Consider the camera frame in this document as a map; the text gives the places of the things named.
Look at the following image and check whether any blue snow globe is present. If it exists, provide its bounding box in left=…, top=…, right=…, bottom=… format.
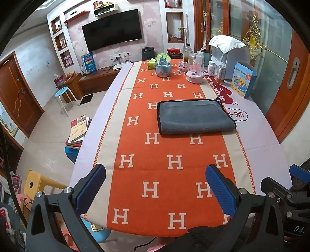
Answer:
left=155, top=53, right=173, bottom=78

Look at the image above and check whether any yellow plastic chair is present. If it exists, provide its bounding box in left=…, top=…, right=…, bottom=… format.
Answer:
left=24, top=170, right=69, bottom=202

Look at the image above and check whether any stack of books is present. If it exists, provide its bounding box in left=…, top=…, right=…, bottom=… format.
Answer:
left=65, top=115, right=93, bottom=148

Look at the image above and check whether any black cable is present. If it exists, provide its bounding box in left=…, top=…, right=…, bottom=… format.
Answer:
left=139, top=236, right=158, bottom=252

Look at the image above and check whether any wooden sliding door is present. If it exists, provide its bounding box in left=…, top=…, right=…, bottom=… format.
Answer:
left=265, top=29, right=310, bottom=144

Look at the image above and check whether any blue printed carton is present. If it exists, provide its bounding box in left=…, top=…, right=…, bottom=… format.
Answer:
left=81, top=54, right=97, bottom=74

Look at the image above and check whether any grey towel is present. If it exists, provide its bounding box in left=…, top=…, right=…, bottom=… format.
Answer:
left=157, top=99, right=237, bottom=135

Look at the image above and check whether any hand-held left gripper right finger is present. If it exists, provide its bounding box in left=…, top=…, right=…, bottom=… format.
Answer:
left=205, top=164, right=284, bottom=252

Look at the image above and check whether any red wall shelf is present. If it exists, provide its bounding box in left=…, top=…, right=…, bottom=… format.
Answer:
left=64, top=10, right=90, bottom=24

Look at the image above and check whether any pale blue kettle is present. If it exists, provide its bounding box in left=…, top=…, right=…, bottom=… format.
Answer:
left=197, top=47, right=211, bottom=68

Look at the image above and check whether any glass dome with pink base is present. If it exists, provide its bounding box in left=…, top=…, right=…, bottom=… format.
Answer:
left=186, top=54, right=206, bottom=84

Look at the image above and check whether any clear plastic bottle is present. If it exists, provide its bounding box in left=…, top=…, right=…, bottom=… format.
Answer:
left=182, top=43, right=194, bottom=66

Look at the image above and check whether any white water dispenser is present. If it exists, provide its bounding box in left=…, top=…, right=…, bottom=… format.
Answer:
left=211, top=35, right=250, bottom=82

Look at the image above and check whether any white cloth cover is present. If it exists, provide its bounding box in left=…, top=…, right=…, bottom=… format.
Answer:
left=208, top=35, right=247, bottom=54

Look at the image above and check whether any orange patterned table runner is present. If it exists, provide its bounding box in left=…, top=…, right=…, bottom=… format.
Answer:
left=84, top=60, right=256, bottom=237

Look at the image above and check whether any wooden television cabinet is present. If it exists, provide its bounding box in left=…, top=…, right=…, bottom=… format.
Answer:
left=54, top=63, right=124, bottom=100

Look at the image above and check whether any white wall shelf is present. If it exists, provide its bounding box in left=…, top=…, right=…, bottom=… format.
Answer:
left=93, top=1, right=119, bottom=17

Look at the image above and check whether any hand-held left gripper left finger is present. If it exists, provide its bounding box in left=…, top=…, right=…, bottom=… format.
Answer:
left=25, top=164, right=107, bottom=252

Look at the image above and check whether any wall poster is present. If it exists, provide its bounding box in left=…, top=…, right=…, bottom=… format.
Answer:
left=0, top=102, right=19, bottom=137

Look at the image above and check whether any black flat television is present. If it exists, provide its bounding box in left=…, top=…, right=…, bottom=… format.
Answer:
left=82, top=9, right=143, bottom=52

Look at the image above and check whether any blue round stool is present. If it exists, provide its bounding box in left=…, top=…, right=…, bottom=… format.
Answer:
left=55, top=87, right=80, bottom=114

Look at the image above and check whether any light blue plastic stool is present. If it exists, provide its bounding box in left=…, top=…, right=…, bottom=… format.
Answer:
left=81, top=217, right=112, bottom=244

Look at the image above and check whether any red pot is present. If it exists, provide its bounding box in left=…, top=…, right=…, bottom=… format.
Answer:
left=167, top=48, right=181, bottom=60

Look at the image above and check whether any silver door handle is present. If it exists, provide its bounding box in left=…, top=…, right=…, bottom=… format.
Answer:
left=287, top=57, right=300, bottom=89

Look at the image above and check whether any blue children's book box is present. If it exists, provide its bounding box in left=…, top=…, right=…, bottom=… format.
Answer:
left=229, top=62, right=257, bottom=99

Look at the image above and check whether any brown wooden door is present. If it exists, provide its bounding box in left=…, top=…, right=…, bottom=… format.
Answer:
left=0, top=57, right=44, bottom=137

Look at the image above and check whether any orange capped jar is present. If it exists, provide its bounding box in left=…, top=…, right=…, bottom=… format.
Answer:
left=215, top=65, right=226, bottom=84

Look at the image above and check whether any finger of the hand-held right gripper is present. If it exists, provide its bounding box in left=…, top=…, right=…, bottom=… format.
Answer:
left=261, top=177, right=294, bottom=207
left=289, top=164, right=310, bottom=187

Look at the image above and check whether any pink glass ornament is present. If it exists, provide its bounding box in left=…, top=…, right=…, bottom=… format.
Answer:
left=177, top=60, right=191, bottom=74

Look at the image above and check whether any gold door ornament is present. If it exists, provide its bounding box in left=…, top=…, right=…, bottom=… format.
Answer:
left=243, top=16, right=267, bottom=60

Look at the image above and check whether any blue storage box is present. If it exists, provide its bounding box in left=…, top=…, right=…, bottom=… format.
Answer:
left=65, top=145, right=80, bottom=164

